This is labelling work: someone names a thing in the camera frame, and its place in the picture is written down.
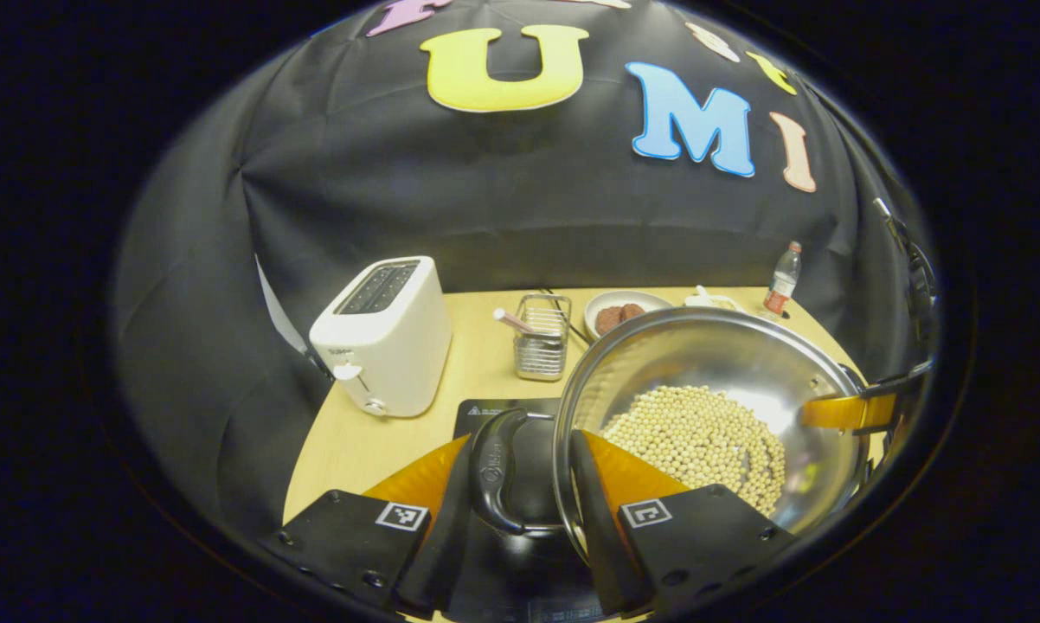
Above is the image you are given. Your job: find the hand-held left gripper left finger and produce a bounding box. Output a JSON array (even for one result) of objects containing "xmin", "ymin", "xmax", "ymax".
[{"xmin": 260, "ymin": 434, "xmax": 479, "ymax": 617}]

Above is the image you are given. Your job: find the white oval plate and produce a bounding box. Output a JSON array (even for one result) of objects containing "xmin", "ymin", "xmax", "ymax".
[{"xmin": 583, "ymin": 290, "xmax": 675, "ymax": 340}]

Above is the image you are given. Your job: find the stainless steel pot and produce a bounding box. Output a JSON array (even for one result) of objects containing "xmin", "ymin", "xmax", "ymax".
[{"xmin": 468, "ymin": 305, "xmax": 871, "ymax": 563}]

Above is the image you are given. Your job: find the pink stick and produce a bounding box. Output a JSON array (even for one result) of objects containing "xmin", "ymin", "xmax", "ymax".
[{"xmin": 493, "ymin": 308, "xmax": 538, "ymax": 337}]

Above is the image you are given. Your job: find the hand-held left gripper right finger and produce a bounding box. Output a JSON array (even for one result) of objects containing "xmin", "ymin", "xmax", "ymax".
[{"xmin": 569, "ymin": 430, "xmax": 802, "ymax": 617}]

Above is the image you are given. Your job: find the white divided dish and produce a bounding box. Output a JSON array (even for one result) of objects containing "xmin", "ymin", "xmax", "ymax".
[{"xmin": 684, "ymin": 286, "xmax": 746, "ymax": 313}]

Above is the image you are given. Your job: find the black power cable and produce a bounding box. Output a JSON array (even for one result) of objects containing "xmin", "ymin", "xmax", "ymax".
[{"xmin": 537, "ymin": 288, "xmax": 592, "ymax": 344}]

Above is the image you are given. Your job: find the wire mesh basket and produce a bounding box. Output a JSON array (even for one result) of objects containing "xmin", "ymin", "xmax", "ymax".
[{"xmin": 513, "ymin": 293, "xmax": 573, "ymax": 382}]

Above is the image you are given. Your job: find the pile of yellow soybeans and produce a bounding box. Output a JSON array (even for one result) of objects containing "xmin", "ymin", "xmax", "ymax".
[{"xmin": 600, "ymin": 385, "xmax": 787, "ymax": 517}]

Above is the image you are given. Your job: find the white toaster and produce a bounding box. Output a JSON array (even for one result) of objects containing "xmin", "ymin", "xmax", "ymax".
[{"xmin": 309, "ymin": 256, "xmax": 453, "ymax": 419}]

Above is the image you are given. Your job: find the clear plastic water bottle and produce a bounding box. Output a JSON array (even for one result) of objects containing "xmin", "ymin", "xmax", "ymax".
[{"xmin": 763, "ymin": 241, "xmax": 803, "ymax": 317}]

